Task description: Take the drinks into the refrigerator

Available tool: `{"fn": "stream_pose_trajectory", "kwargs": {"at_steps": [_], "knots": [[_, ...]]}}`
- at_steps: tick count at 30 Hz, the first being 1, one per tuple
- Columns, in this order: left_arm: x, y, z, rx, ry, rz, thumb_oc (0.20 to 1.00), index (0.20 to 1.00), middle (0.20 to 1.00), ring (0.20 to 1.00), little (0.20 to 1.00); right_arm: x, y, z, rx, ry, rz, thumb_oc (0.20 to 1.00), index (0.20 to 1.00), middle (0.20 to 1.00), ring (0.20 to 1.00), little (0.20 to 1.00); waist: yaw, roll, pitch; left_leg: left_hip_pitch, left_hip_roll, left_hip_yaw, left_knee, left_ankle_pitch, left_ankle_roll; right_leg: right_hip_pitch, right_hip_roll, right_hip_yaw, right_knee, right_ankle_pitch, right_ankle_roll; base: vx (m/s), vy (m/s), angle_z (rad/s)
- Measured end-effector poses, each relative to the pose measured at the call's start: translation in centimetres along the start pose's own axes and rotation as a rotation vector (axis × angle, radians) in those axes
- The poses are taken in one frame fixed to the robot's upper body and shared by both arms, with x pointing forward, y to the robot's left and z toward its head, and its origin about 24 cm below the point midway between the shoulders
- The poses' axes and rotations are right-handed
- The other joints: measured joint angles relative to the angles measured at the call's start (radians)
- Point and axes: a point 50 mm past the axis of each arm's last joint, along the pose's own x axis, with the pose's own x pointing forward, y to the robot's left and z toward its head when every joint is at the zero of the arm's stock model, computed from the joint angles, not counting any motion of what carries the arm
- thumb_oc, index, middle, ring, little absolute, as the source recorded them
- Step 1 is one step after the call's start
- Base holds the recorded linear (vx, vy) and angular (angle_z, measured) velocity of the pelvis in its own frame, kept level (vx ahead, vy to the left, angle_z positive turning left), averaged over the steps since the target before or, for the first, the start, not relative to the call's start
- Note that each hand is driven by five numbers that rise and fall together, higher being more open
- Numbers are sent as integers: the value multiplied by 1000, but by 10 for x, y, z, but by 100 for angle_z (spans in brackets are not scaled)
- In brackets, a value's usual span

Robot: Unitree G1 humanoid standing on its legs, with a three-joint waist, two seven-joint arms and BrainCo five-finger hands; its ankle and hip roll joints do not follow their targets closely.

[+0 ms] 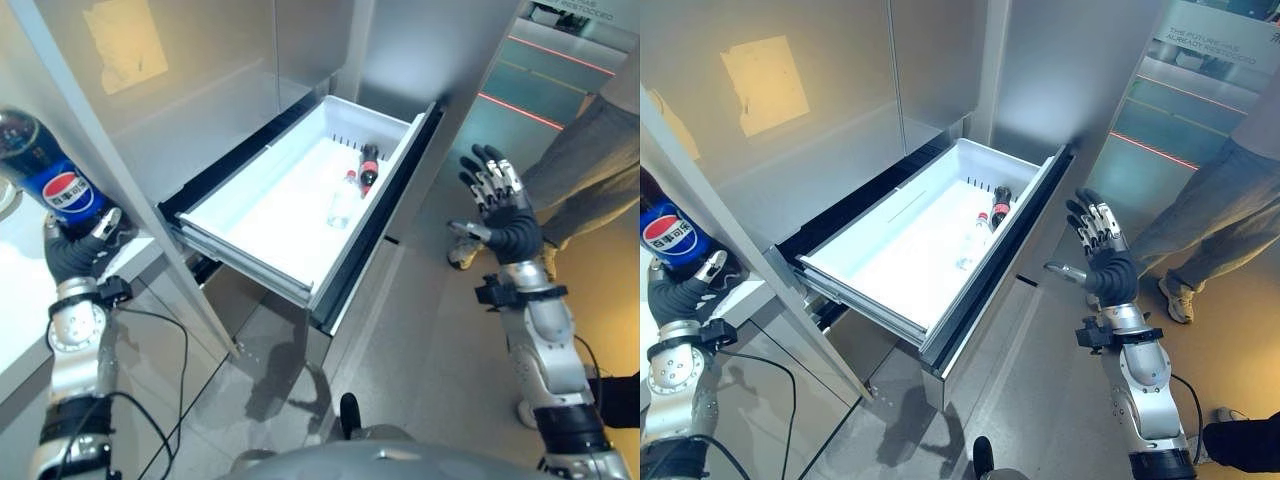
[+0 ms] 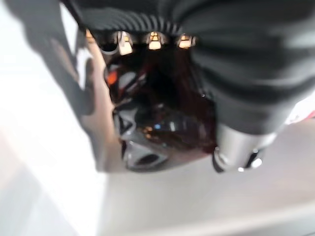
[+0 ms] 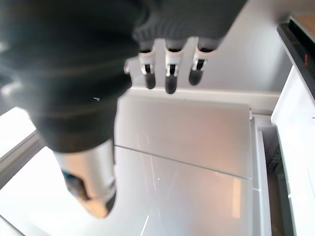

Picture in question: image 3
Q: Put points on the right robot hand black cloth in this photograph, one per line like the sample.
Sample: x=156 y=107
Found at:
x=73 y=61

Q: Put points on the silver refrigerator upper door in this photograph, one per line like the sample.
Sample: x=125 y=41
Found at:
x=182 y=127

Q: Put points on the silver refrigerator door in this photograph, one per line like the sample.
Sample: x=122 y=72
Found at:
x=182 y=127
x=187 y=204

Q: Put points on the silver refrigerator lower door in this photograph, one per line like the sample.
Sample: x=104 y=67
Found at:
x=187 y=204

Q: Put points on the black cooktop edge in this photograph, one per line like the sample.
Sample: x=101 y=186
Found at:
x=295 y=46

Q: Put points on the white cabinet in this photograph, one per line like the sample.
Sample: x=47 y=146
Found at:
x=299 y=118

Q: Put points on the grey refrigerator body frame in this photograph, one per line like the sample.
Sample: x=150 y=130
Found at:
x=261 y=177

